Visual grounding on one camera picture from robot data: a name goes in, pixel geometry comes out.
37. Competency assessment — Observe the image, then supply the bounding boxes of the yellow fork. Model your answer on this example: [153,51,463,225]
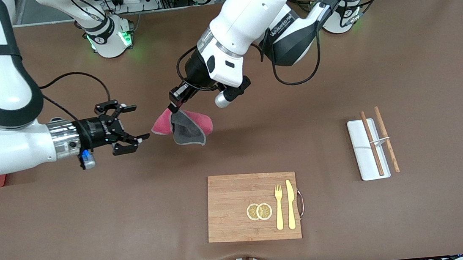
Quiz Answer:
[272,184,287,231]

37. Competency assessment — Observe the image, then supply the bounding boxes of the wooden cutting board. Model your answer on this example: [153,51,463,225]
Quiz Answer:
[202,167,308,248]

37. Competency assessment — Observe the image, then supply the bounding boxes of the white rectangular tray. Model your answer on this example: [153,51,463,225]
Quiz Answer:
[346,117,392,182]

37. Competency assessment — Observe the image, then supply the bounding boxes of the lemon slice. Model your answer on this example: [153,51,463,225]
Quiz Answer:
[256,202,274,221]
[246,203,262,222]

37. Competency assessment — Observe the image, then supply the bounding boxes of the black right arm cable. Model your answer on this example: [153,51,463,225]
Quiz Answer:
[37,68,113,124]

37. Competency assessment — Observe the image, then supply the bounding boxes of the pink and grey cloth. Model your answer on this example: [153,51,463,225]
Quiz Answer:
[150,104,215,151]

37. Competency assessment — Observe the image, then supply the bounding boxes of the yellow knife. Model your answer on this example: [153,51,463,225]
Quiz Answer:
[284,179,298,230]

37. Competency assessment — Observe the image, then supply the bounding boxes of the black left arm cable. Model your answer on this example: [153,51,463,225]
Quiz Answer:
[254,0,416,89]

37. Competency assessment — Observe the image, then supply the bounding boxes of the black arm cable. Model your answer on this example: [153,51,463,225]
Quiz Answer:
[254,0,416,89]
[37,68,113,124]

